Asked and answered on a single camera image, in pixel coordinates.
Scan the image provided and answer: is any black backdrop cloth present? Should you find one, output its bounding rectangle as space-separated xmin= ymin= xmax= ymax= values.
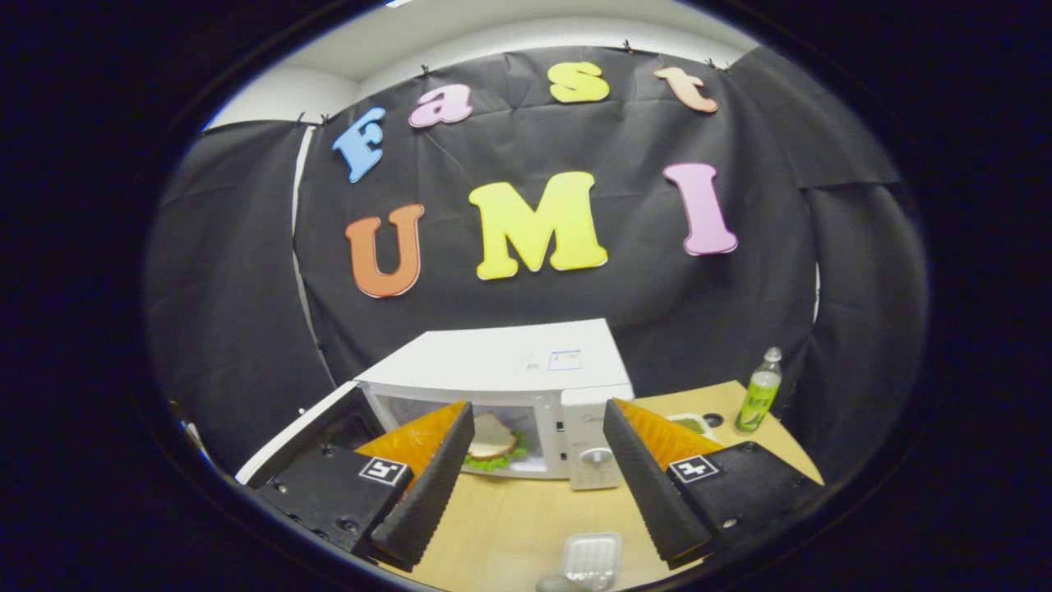
xmin=144 ymin=45 xmax=930 ymax=486

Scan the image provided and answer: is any white rectangular food container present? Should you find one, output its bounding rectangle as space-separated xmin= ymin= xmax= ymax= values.
xmin=561 ymin=532 xmax=624 ymax=592

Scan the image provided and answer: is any white microwave oven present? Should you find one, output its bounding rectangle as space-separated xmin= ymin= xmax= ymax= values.
xmin=236 ymin=318 xmax=636 ymax=493

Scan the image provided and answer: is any sandwich with lettuce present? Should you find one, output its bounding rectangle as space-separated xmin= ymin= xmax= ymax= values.
xmin=464 ymin=412 xmax=529 ymax=474

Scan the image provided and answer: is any white divided snack plate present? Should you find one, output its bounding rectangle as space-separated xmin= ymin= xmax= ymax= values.
xmin=666 ymin=413 xmax=721 ymax=438

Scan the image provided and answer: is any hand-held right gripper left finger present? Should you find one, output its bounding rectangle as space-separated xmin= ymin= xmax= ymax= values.
xmin=251 ymin=400 xmax=477 ymax=573

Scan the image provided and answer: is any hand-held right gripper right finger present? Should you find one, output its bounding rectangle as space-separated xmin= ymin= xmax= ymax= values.
xmin=602 ymin=398 xmax=826 ymax=570

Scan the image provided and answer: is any green label drink bottle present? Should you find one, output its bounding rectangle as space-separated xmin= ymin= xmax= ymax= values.
xmin=735 ymin=346 xmax=783 ymax=434

